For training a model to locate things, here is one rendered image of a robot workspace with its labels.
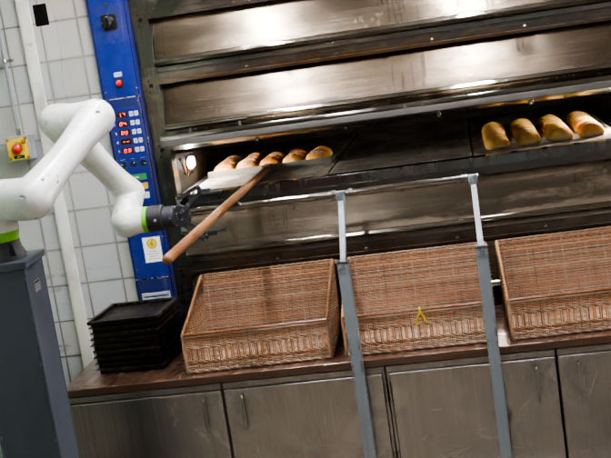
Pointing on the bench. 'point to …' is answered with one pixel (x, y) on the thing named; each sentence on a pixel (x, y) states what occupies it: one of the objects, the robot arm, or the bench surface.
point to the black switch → (108, 22)
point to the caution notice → (152, 245)
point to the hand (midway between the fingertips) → (221, 210)
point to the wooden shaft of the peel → (212, 218)
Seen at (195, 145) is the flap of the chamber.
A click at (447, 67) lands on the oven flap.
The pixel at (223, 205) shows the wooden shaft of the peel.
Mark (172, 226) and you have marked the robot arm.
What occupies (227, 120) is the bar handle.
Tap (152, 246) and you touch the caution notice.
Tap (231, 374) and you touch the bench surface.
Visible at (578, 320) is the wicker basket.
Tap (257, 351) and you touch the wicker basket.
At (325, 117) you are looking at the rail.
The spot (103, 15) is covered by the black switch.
